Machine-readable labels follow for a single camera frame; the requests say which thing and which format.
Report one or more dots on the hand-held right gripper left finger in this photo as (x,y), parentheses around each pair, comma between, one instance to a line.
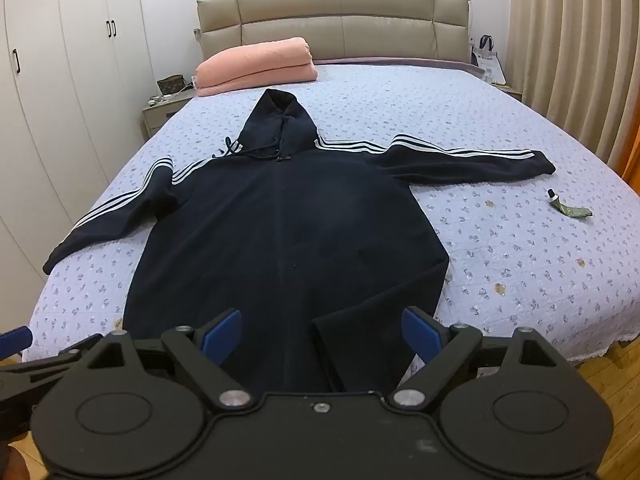
(222,334)

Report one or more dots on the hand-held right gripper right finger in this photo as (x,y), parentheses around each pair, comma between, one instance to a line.
(422,332)

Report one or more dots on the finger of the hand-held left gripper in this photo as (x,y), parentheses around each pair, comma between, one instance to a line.
(15,341)

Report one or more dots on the dark striped-sleeve hoodie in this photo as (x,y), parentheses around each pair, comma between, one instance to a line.
(285,240)

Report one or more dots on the floral white bed sheet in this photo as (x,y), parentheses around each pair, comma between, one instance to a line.
(500,220)

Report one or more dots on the squeezed green tube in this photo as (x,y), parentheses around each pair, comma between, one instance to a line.
(570,206)

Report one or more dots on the beige nightstand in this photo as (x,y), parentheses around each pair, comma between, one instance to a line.
(162,112)

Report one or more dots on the brown patterned pouch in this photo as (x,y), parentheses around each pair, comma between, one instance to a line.
(171,83)

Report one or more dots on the white wardrobe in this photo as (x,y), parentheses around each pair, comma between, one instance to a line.
(70,85)

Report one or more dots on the pink pillow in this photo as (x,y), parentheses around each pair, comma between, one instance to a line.
(257,67)

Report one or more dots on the orange curtain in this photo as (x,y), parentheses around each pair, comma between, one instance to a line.
(632,152)

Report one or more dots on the white tote bag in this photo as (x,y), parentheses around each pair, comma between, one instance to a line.
(489,62)

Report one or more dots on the beige curtain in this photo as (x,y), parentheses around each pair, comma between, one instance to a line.
(575,55)

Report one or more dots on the beige padded headboard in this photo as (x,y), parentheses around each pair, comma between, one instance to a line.
(340,20)

